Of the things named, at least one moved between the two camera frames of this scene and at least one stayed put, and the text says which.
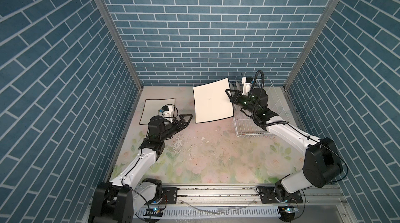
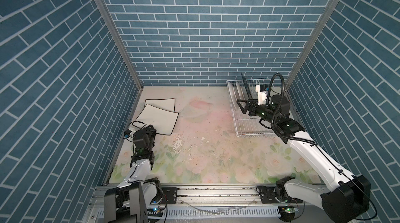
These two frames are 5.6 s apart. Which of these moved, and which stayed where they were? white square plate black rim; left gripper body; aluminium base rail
Moved: white square plate black rim; left gripper body
Stayed: aluminium base rail
